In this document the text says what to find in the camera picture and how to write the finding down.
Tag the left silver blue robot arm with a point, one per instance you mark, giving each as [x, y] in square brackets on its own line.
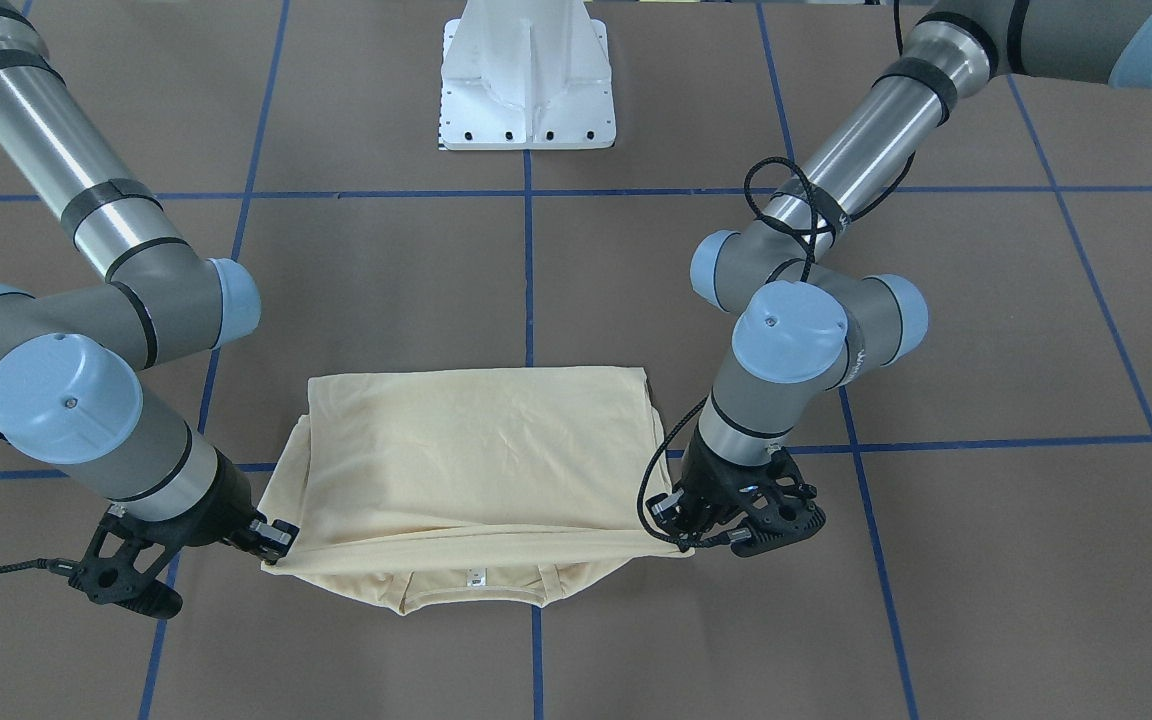
[1021, 432]

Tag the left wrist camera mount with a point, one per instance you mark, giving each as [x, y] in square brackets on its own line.
[777, 506]

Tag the cream long-sleeve printed shirt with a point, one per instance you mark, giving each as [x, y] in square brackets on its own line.
[513, 484]

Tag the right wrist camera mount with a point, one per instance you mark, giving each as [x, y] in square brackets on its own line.
[122, 563]

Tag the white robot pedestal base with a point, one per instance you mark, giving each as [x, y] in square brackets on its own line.
[526, 75]

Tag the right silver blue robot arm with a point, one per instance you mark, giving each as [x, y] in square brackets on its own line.
[70, 364]

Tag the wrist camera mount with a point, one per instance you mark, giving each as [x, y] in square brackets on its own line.
[122, 563]
[777, 506]

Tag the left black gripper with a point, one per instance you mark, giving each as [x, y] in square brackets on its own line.
[707, 483]

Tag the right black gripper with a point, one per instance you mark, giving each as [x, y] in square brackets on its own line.
[217, 504]

